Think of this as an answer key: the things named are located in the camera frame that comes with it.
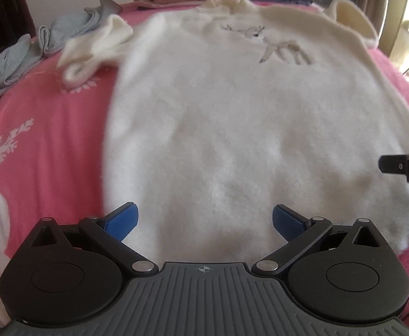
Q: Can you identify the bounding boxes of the blue folded garment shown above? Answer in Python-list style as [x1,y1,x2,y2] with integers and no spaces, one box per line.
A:
[250,0,312,7]

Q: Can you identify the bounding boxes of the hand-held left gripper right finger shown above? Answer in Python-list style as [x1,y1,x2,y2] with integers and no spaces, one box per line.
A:
[251,204,382,276]

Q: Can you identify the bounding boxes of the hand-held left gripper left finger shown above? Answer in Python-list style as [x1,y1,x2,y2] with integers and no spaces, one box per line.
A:
[31,201,158,275]

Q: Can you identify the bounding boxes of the white fuzzy sweater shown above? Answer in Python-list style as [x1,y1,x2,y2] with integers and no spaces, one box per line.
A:
[57,0,409,263]

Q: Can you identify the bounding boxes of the beige curtain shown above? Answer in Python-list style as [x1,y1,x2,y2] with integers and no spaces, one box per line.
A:
[376,0,409,57]

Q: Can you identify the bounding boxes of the grey knit garment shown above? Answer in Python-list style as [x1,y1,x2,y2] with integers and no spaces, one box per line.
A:
[0,0,123,111]

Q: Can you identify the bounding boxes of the pink floral blanket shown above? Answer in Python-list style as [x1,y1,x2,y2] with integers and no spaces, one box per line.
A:
[0,0,409,330]

